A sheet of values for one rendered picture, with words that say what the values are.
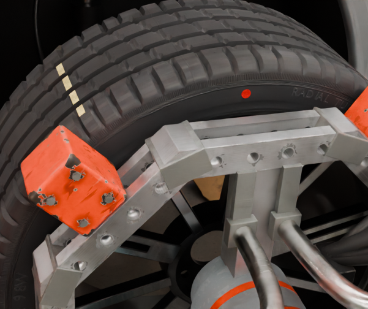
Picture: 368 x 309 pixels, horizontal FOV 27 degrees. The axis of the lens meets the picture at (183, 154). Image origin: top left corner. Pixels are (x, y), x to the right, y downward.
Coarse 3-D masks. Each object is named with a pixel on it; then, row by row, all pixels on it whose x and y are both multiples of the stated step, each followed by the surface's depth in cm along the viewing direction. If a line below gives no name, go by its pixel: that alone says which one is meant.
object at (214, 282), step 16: (208, 272) 102; (224, 272) 99; (192, 288) 104; (208, 288) 99; (224, 288) 97; (240, 288) 96; (288, 288) 98; (192, 304) 101; (208, 304) 98; (224, 304) 96; (240, 304) 94; (256, 304) 94; (288, 304) 94
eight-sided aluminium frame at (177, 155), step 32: (160, 128) 89; (192, 128) 89; (224, 128) 90; (256, 128) 91; (288, 128) 93; (320, 128) 91; (352, 128) 91; (128, 160) 90; (160, 160) 86; (192, 160) 85; (224, 160) 87; (256, 160) 88; (288, 160) 90; (320, 160) 91; (352, 160) 93; (128, 192) 86; (160, 192) 87; (64, 224) 91; (128, 224) 88; (64, 256) 88; (96, 256) 89; (64, 288) 89
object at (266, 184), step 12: (264, 180) 91; (276, 180) 92; (228, 192) 96; (264, 192) 92; (276, 192) 93; (228, 204) 97; (264, 204) 93; (228, 216) 97; (264, 216) 94; (264, 228) 95; (264, 240) 96; (228, 252) 99; (228, 264) 99; (240, 264) 97
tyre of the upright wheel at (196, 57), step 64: (192, 0) 107; (64, 64) 102; (128, 64) 95; (192, 64) 91; (256, 64) 92; (320, 64) 97; (0, 128) 106; (128, 128) 91; (0, 192) 98; (0, 256) 95
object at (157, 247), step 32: (224, 192) 104; (320, 192) 130; (352, 192) 118; (192, 224) 104; (320, 224) 112; (352, 224) 114; (160, 256) 106; (288, 256) 135; (96, 288) 133; (128, 288) 108; (160, 288) 109; (320, 288) 119
